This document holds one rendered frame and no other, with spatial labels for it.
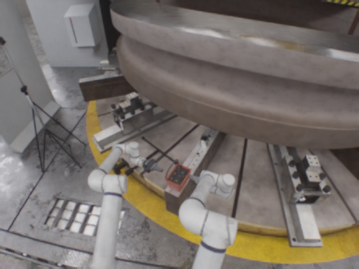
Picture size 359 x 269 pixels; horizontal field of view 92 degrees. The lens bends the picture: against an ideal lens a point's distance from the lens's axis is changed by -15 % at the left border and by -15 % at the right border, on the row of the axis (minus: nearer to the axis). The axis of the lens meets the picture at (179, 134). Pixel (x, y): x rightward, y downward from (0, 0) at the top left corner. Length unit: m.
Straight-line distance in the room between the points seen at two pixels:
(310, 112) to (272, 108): 0.35
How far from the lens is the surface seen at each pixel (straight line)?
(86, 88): 3.55
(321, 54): 1.64
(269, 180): 2.44
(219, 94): 1.90
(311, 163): 2.06
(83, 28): 5.04
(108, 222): 1.26
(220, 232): 0.90
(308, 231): 2.13
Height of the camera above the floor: 2.17
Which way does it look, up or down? 44 degrees down
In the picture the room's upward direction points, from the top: straight up
